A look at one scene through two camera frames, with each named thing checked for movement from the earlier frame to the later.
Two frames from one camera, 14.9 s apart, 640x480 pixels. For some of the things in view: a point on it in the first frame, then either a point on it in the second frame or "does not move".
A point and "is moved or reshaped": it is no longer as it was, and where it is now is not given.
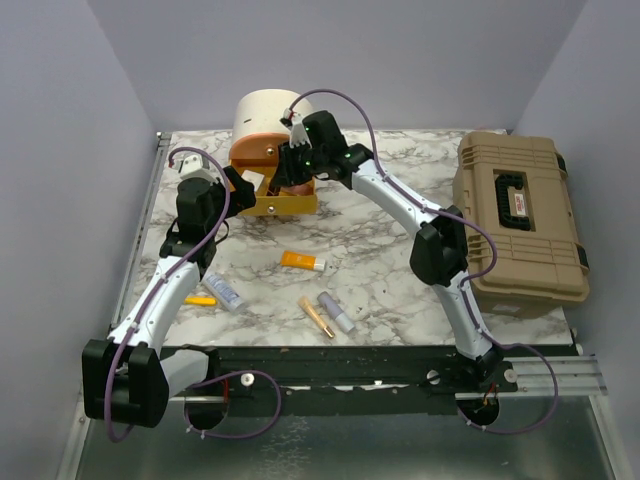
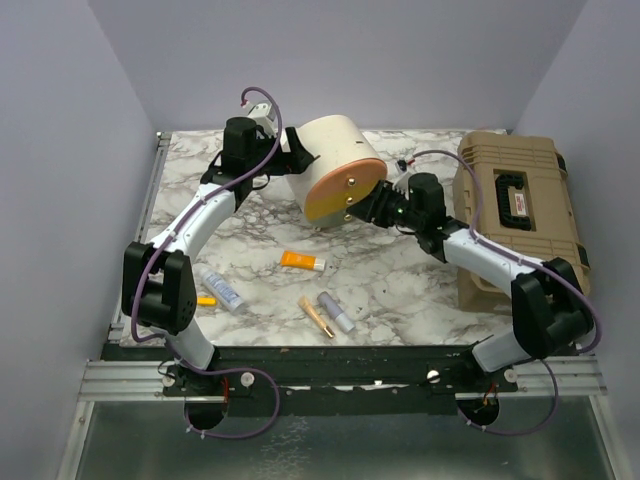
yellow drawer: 258,178 -> 324,206
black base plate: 348,379 does not move
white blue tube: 225,293 does not move
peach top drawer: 257,150 is moved or reshaped
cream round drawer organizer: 261,112 -> 343,176
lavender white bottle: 342,318 does not move
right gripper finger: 292,167 -> 368,210
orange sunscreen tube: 295,259 does not move
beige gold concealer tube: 328,330 does not move
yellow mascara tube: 200,300 does not move
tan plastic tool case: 516,185 does not move
